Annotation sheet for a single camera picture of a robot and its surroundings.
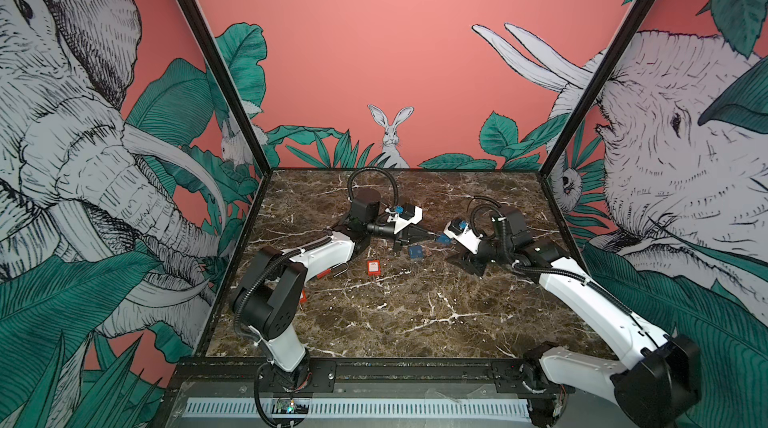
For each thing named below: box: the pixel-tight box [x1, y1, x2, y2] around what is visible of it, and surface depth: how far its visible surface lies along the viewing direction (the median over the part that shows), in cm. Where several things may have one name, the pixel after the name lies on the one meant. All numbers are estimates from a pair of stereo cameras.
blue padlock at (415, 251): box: [409, 245, 423, 259], surface depth 98 cm
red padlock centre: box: [367, 260, 381, 277], surface depth 94 cm
